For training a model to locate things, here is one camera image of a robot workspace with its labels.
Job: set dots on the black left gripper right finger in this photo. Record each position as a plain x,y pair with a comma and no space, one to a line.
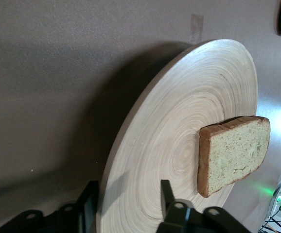
169,208

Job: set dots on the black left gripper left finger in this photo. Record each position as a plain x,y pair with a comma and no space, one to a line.
89,206

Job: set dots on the slice of brown bread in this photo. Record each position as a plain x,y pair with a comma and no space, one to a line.
237,155

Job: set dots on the round wooden plate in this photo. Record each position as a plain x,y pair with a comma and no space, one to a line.
179,109

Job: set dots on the small tape mark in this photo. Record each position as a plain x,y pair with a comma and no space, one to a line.
197,26

